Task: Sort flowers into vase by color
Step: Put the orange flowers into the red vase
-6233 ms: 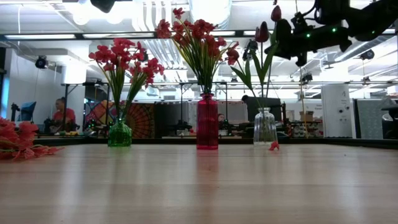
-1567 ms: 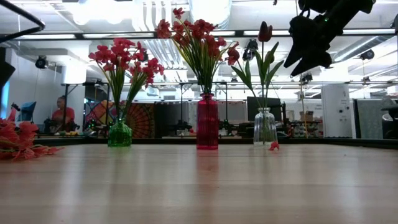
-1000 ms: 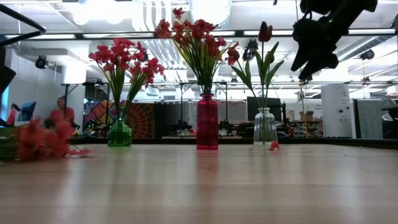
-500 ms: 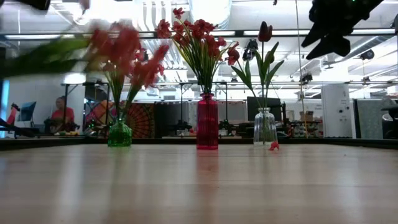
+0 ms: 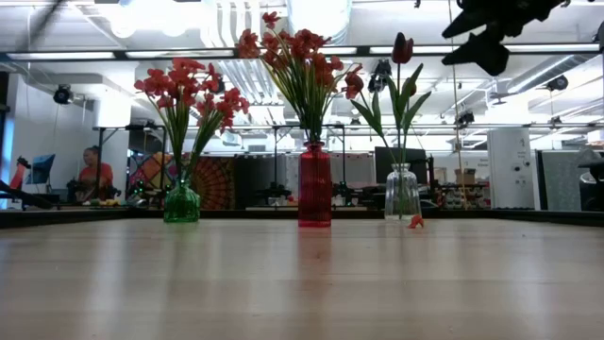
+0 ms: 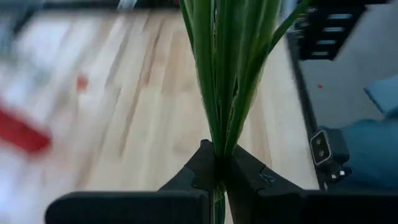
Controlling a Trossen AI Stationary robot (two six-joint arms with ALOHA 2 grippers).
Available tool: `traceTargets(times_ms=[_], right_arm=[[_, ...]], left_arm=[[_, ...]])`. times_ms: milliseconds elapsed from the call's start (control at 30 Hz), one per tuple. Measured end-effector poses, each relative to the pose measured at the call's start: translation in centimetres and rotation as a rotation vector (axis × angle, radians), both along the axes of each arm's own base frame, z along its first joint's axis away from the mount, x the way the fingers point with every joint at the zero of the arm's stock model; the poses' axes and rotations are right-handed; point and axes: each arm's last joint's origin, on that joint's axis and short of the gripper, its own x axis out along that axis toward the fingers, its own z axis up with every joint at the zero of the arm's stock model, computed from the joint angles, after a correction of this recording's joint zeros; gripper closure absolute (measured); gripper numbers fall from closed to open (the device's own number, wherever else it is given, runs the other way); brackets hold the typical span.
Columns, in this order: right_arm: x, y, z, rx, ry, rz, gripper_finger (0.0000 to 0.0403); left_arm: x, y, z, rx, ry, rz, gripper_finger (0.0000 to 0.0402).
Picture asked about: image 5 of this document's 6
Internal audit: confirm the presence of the red glass vase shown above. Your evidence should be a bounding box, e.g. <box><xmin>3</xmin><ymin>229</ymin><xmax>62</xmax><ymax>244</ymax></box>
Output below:
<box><xmin>297</xmin><ymin>141</ymin><xmax>332</xmax><ymax>229</ymax></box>

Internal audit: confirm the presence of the yellow hanging cord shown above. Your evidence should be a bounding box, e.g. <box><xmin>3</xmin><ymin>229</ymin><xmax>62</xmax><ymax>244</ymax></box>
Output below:
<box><xmin>446</xmin><ymin>0</ymin><xmax>467</xmax><ymax>209</ymax></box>

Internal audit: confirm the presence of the grey partition panel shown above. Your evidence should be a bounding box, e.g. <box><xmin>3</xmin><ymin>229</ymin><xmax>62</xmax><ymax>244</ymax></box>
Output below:
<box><xmin>540</xmin><ymin>149</ymin><xmax>591</xmax><ymax>213</ymax></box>

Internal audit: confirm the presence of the white cabinet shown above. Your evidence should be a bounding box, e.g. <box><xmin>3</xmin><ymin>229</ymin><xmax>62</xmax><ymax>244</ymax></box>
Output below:
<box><xmin>487</xmin><ymin>127</ymin><xmax>540</xmax><ymax>210</ymax></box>

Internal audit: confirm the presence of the red flower bunch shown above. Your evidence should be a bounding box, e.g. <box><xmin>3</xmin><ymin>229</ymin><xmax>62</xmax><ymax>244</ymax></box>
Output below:
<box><xmin>188</xmin><ymin>87</ymin><xmax>250</xmax><ymax>188</ymax></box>
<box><xmin>133</xmin><ymin>57</ymin><xmax>211</xmax><ymax>188</ymax></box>

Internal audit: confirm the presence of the black monitor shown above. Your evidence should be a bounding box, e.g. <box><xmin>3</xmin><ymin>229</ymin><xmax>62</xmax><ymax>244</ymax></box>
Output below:
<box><xmin>375</xmin><ymin>145</ymin><xmax>428</xmax><ymax>186</ymax></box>

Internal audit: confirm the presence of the silver ceiling air duct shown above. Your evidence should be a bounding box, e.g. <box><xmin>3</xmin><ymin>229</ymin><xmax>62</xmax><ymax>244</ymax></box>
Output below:
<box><xmin>287</xmin><ymin>0</ymin><xmax>353</xmax><ymax>43</ymax></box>

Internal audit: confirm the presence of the overhead light bar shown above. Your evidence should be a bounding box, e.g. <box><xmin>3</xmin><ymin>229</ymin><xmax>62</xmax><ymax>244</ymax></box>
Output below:
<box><xmin>0</xmin><ymin>43</ymin><xmax>604</xmax><ymax>62</ymax></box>

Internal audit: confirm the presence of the person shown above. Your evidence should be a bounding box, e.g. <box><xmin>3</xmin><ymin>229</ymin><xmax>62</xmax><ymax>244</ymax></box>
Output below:
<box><xmin>77</xmin><ymin>144</ymin><xmax>114</xmax><ymax>202</ymax></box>

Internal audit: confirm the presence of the clear glass vase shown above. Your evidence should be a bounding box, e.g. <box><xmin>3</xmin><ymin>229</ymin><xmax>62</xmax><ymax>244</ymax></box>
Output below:
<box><xmin>384</xmin><ymin>162</ymin><xmax>423</xmax><ymax>221</ymax></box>

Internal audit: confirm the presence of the cardboard box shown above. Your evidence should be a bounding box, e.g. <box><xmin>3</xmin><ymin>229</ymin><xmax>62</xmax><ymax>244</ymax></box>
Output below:
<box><xmin>454</xmin><ymin>167</ymin><xmax>478</xmax><ymax>186</ymax></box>

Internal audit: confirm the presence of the green glass vase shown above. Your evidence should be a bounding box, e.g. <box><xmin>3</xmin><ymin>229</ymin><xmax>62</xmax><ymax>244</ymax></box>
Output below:
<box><xmin>162</xmin><ymin>178</ymin><xmax>202</xmax><ymax>224</ymax></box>

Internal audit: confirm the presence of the black background station frame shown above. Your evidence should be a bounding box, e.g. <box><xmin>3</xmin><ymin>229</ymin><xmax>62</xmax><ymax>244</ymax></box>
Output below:
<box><xmin>92</xmin><ymin>121</ymin><xmax>348</xmax><ymax>212</ymax></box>

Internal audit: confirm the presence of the black aluminium table frame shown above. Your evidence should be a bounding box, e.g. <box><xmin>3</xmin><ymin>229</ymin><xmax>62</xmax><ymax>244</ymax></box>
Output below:
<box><xmin>0</xmin><ymin>207</ymin><xmax>604</xmax><ymax>229</ymax></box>

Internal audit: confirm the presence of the black office chair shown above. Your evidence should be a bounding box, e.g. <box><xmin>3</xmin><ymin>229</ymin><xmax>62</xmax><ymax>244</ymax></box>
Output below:
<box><xmin>578</xmin><ymin>158</ymin><xmax>604</xmax><ymax>213</ymax></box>

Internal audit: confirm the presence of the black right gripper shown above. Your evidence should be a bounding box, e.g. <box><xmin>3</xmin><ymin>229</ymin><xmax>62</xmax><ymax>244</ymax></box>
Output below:
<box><xmin>442</xmin><ymin>0</ymin><xmax>567</xmax><ymax>77</ymax></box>

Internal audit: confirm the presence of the patterned wall tapestry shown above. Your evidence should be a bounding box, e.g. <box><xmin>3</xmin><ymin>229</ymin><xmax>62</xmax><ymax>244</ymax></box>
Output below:
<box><xmin>188</xmin><ymin>155</ymin><xmax>237</xmax><ymax>211</ymax></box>

